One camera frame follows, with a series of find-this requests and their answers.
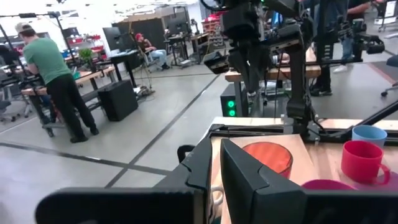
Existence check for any wooden table with black legs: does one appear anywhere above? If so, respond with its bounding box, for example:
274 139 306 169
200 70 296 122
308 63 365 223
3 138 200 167
224 46 322 118

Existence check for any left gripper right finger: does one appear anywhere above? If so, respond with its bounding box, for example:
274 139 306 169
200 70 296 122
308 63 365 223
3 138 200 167
220 138 398 224

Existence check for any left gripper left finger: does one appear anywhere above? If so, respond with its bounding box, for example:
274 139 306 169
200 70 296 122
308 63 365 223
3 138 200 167
34 138 214 224

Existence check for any person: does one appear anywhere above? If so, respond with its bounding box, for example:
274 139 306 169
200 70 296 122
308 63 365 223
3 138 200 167
309 0 338 97
14 22 100 144
334 0 386 74
135 32 171 70

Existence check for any black metal table frame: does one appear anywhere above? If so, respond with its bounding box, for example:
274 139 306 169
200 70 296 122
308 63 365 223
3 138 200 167
177 99 398 164

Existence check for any black computer monitor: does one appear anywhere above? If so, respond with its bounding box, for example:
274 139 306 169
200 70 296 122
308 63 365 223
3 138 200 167
102 26 127 52

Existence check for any black office chair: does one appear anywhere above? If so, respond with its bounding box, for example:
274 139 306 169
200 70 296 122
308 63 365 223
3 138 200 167
381 55 398 97

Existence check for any black desk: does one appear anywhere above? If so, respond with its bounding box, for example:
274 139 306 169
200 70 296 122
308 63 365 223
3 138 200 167
109 49 141 88

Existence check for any green potted plant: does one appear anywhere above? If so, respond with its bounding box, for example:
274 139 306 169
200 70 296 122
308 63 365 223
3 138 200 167
78 47 96 72

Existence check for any orange patterned glass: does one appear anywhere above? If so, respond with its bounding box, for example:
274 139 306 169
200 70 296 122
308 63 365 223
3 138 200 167
242 141 294 180

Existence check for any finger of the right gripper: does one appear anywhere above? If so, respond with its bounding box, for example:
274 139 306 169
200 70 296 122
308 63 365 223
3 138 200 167
231 48 268 94
203 50 231 75

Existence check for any black box with green lights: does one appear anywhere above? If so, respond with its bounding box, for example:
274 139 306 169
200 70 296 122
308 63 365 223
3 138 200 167
220 83 249 118

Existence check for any wooden workbench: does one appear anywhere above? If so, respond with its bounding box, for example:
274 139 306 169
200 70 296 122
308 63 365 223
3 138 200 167
21 66 116 138

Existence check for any red mug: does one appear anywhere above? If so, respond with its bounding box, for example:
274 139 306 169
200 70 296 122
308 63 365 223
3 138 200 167
341 139 391 186

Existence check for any blue cup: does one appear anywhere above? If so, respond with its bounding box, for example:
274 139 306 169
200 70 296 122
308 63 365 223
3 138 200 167
351 124 388 149

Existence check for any black computer case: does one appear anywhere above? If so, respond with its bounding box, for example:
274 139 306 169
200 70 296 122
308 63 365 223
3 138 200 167
98 80 139 122

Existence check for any magenta plastic cup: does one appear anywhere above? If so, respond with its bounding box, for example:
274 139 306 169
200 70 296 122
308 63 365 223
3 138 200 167
300 179 358 192

